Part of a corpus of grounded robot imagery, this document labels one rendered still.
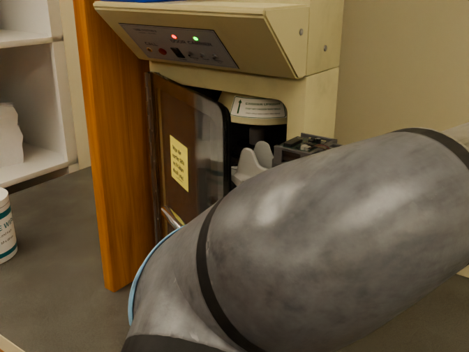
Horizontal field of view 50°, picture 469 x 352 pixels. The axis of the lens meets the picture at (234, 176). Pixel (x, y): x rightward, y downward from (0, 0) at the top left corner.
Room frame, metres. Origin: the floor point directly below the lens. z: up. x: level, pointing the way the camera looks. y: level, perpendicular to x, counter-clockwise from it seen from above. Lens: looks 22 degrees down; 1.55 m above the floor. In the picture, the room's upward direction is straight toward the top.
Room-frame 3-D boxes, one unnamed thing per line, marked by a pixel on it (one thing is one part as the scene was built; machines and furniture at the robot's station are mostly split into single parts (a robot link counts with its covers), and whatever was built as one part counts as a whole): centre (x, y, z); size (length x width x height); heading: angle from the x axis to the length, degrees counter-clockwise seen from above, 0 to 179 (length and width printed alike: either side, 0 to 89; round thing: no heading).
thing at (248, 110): (0.89, -0.05, 1.34); 0.18 x 0.18 x 0.05
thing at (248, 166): (0.64, -0.02, 1.30); 0.09 x 0.03 x 0.06; 54
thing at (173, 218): (0.69, 0.07, 1.20); 0.10 x 0.05 x 0.03; 27
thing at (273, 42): (0.78, 0.06, 1.46); 0.32 x 0.12 x 0.10; 54
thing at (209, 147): (0.77, 0.08, 1.19); 0.30 x 0.01 x 0.40; 27
